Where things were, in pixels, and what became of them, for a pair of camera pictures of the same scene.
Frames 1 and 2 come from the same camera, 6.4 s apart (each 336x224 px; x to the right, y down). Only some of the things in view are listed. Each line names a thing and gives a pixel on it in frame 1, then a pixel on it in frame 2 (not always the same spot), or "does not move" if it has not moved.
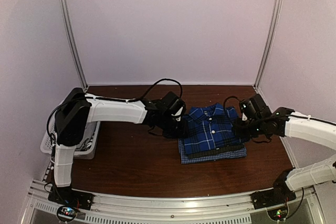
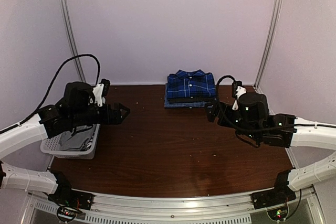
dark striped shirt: x=219 y=151 to x=190 y=99
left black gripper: x=181 y=133 to x=115 y=120
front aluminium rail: x=117 y=209 does not move
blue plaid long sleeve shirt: x=210 y=127 to x=197 y=84
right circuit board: x=279 y=214 does not move
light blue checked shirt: x=185 y=159 to x=188 y=105
